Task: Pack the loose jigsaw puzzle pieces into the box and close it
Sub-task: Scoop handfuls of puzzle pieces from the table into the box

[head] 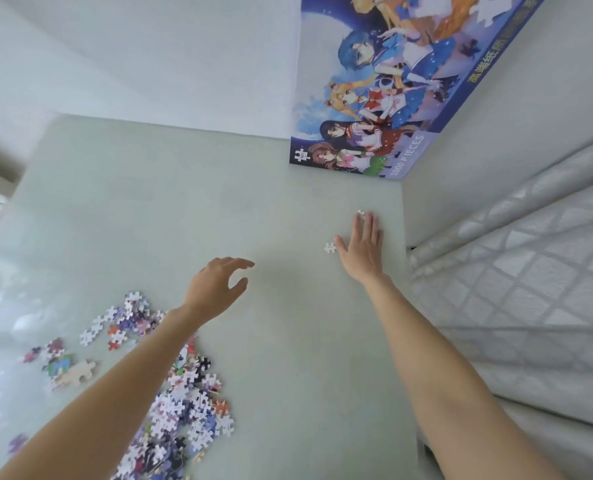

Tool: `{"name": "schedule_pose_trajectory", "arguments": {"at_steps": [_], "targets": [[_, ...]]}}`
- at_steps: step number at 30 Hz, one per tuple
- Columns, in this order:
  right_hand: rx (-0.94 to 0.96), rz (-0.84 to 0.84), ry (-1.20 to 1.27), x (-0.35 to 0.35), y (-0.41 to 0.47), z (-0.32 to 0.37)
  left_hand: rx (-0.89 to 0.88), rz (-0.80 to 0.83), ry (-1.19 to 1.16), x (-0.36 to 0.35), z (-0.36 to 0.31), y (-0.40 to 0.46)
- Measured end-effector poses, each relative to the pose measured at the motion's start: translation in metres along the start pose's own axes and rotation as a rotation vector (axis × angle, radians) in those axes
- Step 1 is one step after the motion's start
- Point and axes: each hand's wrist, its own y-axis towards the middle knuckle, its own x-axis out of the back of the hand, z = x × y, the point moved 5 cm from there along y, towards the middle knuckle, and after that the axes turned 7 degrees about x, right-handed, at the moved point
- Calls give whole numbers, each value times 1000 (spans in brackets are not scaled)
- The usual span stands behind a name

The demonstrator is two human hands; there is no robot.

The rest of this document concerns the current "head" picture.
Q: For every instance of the person's left hand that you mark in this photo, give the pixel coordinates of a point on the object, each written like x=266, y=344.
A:
x=211, y=294

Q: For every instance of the person's right hand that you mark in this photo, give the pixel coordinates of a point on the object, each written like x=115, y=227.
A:
x=366, y=254

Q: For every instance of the person's right forearm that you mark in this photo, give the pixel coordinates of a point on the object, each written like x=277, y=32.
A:
x=451, y=394

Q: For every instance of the person's left forearm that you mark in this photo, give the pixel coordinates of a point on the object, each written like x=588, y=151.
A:
x=101, y=404

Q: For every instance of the pile of puzzle pieces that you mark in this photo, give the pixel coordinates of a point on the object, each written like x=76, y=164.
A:
x=186, y=404

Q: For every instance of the grey patterned curtain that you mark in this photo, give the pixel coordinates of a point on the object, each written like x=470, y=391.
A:
x=526, y=294

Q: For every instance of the cartoon print puzzle box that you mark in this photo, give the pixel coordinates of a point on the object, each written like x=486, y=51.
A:
x=376, y=94

